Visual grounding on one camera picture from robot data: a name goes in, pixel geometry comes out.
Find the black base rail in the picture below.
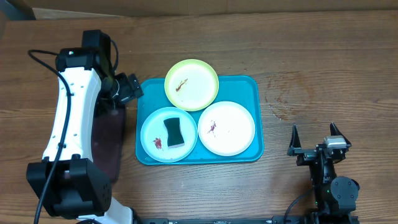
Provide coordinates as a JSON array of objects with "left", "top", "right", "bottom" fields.
[{"left": 138, "top": 215, "right": 360, "bottom": 224}]

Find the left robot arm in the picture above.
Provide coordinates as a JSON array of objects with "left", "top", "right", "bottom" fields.
[{"left": 26, "top": 30, "right": 143, "bottom": 223}]

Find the teal plastic tray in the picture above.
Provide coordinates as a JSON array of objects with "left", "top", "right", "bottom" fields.
[{"left": 136, "top": 75, "right": 264, "bottom": 166}]

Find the black rectangular tray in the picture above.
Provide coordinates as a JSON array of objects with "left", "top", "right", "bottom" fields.
[{"left": 91, "top": 105, "right": 126, "bottom": 183}]

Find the yellow-green rimmed plate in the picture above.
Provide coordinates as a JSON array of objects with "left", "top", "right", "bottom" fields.
[{"left": 164, "top": 59, "right": 219, "bottom": 111}]

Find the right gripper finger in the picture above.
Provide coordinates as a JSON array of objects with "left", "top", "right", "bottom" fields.
[
  {"left": 330, "top": 122, "right": 351, "bottom": 146},
  {"left": 289, "top": 124, "right": 301, "bottom": 150}
]

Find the white plate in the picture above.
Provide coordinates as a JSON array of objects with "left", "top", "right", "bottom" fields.
[{"left": 198, "top": 101, "right": 255, "bottom": 156}]

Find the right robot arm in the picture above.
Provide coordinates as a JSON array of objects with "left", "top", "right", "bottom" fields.
[{"left": 282, "top": 123, "right": 360, "bottom": 223}]

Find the light blue plate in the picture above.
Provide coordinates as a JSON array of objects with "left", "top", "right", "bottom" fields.
[{"left": 140, "top": 107, "right": 198, "bottom": 163}]

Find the green sponge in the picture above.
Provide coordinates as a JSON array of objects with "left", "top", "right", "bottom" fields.
[{"left": 164, "top": 118, "right": 185, "bottom": 148}]

